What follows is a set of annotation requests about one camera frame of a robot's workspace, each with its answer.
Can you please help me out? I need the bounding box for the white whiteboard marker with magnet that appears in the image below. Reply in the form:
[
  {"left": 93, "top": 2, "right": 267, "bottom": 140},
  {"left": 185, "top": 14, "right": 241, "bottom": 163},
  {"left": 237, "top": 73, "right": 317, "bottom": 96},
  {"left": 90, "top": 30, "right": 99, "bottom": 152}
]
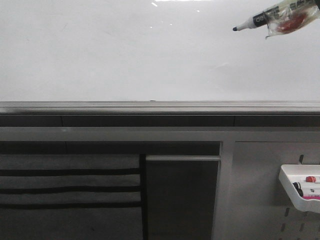
[{"left": 232, "top": 0, "right": 320, "bottom": 38}]

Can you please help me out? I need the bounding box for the white whiteboard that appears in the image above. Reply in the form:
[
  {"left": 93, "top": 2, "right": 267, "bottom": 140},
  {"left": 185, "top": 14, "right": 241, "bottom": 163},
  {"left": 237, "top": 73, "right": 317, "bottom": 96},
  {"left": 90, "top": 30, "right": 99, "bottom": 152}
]
[{"left": 0, "top": 0, "right": 320, "bottom": 101}]

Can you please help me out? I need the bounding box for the dark grey cabinet panel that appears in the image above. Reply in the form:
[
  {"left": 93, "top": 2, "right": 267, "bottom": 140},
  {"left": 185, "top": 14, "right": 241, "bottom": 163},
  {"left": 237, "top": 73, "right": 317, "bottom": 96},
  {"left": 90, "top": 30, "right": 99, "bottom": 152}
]
[{"left": 146, "top": 155, "right": 220, "bottom": 240}]

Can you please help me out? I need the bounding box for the white pegboard panel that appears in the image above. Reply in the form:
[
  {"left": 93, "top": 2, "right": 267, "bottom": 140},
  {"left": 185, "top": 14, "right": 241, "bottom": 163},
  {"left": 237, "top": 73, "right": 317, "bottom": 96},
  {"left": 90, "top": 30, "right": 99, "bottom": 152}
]
[{"left": 225, "top": 142, "right": 320, "bottom": 240}]

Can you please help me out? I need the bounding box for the white plastic storage tray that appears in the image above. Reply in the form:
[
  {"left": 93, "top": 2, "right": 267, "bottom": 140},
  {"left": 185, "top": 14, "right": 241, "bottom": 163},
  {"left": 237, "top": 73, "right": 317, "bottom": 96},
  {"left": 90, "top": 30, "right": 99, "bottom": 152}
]
[{"left": 279, "top": 164, "right": 320, "bottom": 213}]

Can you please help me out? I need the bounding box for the grey striped fabric panel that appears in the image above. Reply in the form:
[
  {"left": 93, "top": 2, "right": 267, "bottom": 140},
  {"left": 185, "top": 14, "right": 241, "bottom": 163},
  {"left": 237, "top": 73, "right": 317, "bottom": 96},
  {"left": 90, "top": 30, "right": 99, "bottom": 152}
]
[{"left": 0, "top": 154, "right": 145, "bottom": 240}]

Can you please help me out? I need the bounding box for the black capped marker in tray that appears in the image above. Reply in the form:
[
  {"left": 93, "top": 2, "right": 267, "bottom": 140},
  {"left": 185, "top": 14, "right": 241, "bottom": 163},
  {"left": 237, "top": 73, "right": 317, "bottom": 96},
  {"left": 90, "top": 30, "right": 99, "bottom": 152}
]
[{"left": 293, "top": 182, "right": 320, "bottom": 198}]

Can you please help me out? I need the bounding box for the red round magnet in tray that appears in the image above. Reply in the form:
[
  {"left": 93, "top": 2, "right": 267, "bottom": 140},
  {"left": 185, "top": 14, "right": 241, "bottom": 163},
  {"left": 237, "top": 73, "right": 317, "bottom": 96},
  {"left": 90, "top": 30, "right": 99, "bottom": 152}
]
[{"left": 305, "top": 175, "right": 317, "bottom": 183}]

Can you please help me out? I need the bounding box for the pink eraser in tray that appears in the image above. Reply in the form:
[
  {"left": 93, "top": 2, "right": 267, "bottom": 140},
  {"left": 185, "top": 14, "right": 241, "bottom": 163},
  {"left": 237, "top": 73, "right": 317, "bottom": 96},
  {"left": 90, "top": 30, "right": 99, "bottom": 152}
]
[{"left": 302, "top": 195, "right": 320, "bottom": 200}]

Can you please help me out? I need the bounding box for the grey aluminium whiteboard tray rail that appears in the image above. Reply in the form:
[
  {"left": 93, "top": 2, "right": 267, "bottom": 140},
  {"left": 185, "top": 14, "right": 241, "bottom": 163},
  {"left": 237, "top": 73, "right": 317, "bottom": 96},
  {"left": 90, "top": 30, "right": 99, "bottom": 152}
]
[{"left": 0, "top": 100, "right": 320, "bottom": 116}]

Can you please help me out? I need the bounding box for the grey metal frame beam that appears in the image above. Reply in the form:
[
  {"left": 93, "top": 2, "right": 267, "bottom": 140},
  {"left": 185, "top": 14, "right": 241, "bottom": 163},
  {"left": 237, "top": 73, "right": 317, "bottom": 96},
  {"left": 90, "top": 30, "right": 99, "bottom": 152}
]
[{"left": 0, "top": 126, "right": 320, "bottom": 142}]

